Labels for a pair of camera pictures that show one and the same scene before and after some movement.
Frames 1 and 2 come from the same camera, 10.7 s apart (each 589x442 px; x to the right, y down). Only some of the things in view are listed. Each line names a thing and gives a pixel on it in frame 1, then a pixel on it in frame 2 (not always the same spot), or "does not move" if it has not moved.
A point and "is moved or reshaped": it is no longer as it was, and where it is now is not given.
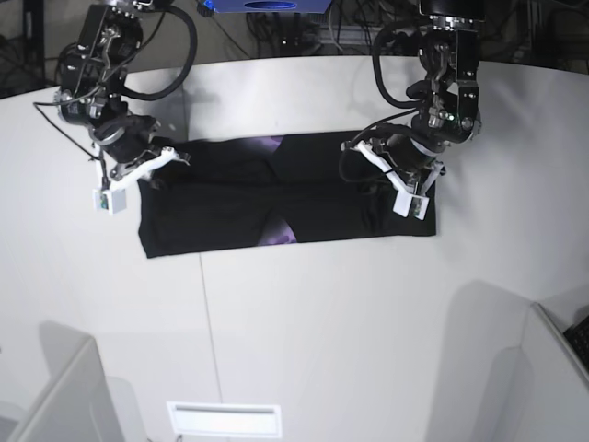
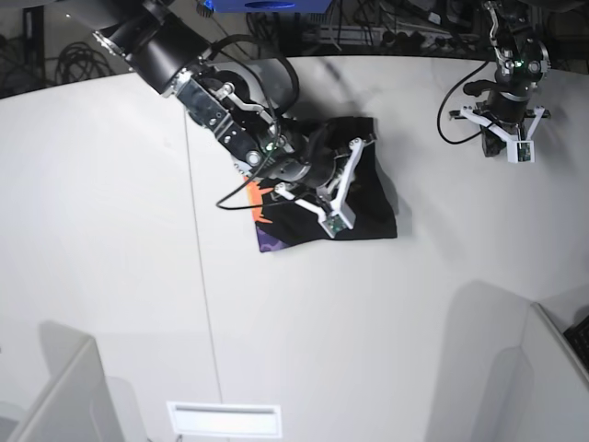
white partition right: x=537 y=391 does not move
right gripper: x=411 y=160 to x=508 y=106
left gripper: x=127 y=138 to x=316 y=161
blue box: x=267 y=6 does not move
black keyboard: x=578 y=335 does not move
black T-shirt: x=244 y=191 is moved or reshaped
